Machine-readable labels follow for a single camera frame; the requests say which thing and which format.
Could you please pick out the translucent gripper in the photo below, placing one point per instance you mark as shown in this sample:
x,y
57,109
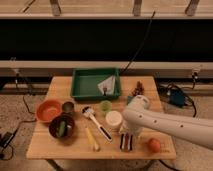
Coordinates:
x,y
130,128

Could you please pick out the striped whiteboard eraser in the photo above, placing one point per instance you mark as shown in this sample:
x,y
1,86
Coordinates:
x,y
126,142

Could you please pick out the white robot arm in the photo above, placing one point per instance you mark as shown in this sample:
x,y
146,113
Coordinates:
x,y
195,130

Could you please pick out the dark brown bowl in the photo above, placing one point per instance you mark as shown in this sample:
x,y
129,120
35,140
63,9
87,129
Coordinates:
x,y
70,124

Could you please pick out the red bowl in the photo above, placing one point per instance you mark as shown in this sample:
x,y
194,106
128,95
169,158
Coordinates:
x,y
48,110

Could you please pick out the white cup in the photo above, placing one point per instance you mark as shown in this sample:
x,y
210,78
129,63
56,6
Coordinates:
x,y
114,119

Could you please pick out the small green cup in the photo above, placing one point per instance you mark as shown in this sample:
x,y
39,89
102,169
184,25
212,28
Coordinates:
x,y
105,106

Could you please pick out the teal sponge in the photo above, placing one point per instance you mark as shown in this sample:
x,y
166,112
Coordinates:
x,y
129,99

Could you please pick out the orange fruit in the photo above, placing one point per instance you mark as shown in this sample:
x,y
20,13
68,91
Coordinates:
x,y
154,145

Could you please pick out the brown pine cone toy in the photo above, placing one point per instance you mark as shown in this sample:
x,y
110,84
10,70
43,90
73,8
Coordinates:
x,y
139,89

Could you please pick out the white dish brush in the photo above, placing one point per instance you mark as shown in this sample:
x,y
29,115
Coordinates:
x,y
88,112

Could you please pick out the white crumpled paper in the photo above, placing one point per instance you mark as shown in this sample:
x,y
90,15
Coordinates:
x,y
107,86

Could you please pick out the green plastic tray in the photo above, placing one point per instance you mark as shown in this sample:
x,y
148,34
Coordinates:
x,y
85,83

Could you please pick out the wooden table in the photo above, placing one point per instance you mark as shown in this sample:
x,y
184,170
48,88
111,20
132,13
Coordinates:
x,y
44,146

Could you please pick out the blue power box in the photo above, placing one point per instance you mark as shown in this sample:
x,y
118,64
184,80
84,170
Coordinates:
x,y
177,98

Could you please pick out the small metal cup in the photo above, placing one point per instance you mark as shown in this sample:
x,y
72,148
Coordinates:
x,y
68,108

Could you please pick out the green cucumber piece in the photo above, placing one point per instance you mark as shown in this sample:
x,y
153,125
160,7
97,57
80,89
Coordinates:
x,y
61,129

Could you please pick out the black power adapter left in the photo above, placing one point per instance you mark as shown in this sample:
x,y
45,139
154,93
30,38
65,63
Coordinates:
x,y
7,138

